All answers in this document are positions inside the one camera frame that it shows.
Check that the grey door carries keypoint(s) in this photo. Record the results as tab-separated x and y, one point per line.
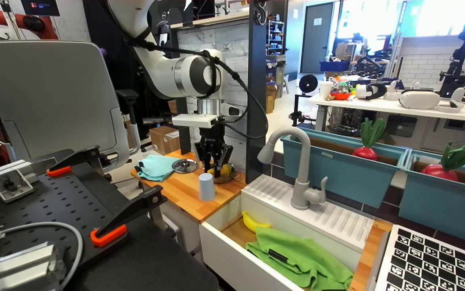
316	40

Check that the red pipe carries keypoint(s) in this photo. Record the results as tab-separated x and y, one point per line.
22	21

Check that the thin black frame post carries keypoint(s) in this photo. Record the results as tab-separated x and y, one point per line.
184	142

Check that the grey-blue cup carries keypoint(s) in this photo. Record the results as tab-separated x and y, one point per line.
206	187

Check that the white VR headset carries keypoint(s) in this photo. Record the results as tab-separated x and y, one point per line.
418	100

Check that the grey monitor back panel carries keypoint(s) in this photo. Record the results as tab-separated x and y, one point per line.
48	97

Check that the red toy radish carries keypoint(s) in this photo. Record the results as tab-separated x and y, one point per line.
365	152
437	169

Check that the aluminium bracket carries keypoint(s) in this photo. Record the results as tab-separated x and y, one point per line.
16	266

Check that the white background table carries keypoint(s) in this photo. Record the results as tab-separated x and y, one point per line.
382	105

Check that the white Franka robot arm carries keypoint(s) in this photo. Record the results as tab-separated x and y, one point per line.
180	74

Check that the round black device on stand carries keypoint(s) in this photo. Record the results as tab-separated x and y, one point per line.
308	84

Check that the white toy sink unit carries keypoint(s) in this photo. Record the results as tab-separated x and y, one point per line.
329	218

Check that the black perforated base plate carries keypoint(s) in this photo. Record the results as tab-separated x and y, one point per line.
55	199

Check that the cardboard box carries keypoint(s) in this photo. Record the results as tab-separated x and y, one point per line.
161	139

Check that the black white calibration board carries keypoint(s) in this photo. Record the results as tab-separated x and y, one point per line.
431	263

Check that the wooden kitchen counter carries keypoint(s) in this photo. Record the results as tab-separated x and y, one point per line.
184	195

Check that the teal planter box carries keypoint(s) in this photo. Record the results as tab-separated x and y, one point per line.
447	207
345	174

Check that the green cloth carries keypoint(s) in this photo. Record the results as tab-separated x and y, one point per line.
297	258

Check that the grey toy faucet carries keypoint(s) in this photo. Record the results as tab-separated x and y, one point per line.
300	178

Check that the red bowl of toys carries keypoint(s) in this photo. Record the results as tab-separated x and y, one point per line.
339	93

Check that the yellow toy banana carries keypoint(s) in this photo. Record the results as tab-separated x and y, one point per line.
250	223

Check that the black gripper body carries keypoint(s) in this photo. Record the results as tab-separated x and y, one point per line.
211	137

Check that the black clamp orange tip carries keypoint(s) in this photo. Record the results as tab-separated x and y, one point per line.
76	157
127	210

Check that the wide black frame post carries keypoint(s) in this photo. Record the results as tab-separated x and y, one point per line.
255	64

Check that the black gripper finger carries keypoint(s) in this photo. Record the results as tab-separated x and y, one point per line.
206	160
226	157

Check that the small silver pot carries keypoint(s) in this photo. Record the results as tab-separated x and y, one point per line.
231	179

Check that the teal cloth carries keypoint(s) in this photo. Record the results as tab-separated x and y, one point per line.
153	166

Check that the black background robot arm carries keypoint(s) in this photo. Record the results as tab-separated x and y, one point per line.
458	50

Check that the white wood backsplash panel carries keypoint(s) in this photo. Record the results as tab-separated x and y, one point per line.
234	42

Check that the aluminium extrusion rail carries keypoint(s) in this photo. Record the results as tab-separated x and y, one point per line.
6	179

